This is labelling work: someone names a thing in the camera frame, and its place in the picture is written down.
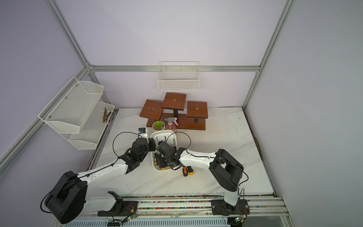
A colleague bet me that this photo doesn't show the potted green succulent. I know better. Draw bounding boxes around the potted green succulent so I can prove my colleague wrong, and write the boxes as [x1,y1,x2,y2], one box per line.
[152,121,165,131]

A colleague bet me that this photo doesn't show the pink spray bottle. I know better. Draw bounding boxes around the pink spray bottle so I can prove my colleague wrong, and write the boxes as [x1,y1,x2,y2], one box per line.
[165,117,178,132]

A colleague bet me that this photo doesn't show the white mesh upper shelf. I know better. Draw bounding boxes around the white mesh upper shelf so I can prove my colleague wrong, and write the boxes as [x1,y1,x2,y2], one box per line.
[38,77,104,134]

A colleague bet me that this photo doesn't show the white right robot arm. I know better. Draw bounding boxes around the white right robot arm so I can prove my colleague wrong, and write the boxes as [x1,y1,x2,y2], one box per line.
[155,141,250,216]

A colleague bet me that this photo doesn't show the brown twigs on shelf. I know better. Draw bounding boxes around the brown twigs on shelf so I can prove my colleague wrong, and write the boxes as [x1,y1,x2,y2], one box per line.
[103,107,112,123]

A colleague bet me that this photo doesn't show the orange black screwdriver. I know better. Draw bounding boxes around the orange black screwdriver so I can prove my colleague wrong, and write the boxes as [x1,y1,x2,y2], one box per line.
[182,166,188,177]

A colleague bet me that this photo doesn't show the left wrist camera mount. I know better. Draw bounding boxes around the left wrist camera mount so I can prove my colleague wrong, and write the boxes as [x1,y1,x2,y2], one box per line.
[138,127,148,139]

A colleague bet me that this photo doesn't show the white wire wall basket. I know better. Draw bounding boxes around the white wire wall basket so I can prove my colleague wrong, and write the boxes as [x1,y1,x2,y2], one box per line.
[157,61,200,92]

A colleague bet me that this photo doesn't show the aluminium frame post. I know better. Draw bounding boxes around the aluminium frame post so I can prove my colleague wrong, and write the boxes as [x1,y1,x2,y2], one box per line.
[242,0,296,112]

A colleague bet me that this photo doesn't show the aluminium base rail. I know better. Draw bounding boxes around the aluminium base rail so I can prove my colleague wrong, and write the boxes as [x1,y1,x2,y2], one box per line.
[67,195,294,227]

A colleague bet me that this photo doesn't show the white mesh lower shelf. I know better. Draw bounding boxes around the white mesh lower shelf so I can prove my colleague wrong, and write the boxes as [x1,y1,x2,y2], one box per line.
[68,102,114,150]

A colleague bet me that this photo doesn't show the white storage box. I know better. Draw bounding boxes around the white storage box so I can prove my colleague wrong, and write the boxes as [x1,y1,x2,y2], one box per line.
[150,130,178,172]

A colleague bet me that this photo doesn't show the brown wooden tiered stand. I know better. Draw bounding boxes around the brown wooden tiered stand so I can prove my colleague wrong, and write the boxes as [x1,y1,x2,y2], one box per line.
[140,92,209,131]

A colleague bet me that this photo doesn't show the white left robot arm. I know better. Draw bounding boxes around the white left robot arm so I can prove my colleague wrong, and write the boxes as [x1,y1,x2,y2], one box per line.
[40,138,156,224]

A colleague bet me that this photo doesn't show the white mesh shelf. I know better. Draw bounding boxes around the white mesh shelf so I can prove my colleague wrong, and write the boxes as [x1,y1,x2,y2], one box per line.
[68,102,114,150]
[38,77,104,134]

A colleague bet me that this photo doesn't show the black yellow stubby screwdriver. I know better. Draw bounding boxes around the black yellow stubby screwdriver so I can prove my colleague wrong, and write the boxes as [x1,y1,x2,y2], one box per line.
[187,166,194,176]

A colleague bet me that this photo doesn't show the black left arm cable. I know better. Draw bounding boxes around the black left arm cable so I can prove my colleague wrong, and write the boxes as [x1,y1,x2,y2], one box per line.
[39,131,142,214]

